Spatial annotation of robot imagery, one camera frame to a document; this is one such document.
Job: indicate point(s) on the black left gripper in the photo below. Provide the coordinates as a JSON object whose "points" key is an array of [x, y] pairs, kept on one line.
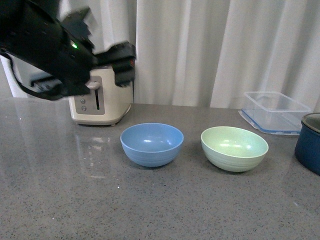
{"points": [[120, 57]]}

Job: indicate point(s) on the green bowl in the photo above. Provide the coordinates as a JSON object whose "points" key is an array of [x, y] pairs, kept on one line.
{"points": [[233, 149]]}

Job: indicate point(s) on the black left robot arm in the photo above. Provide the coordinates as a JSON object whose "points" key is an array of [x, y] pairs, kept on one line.
{"points": [[31, 32]]}

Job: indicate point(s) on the blue bowl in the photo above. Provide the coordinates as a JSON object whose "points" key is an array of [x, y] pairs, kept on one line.
{"points": [[152, 144]]}

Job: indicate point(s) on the cream toaster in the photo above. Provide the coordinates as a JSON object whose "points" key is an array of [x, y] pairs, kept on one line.
{"points": [[106, 104]]}

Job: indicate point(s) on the white curtain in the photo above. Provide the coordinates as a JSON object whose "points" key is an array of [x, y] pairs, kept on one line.
{"points": [[208, 53]]}

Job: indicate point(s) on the clear plastic container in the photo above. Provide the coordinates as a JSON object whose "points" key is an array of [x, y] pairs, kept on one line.
{"points": [[273, 112]]}

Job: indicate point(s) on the blue saucepan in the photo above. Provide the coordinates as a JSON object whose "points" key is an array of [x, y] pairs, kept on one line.
{"points": [[307, 149]]}

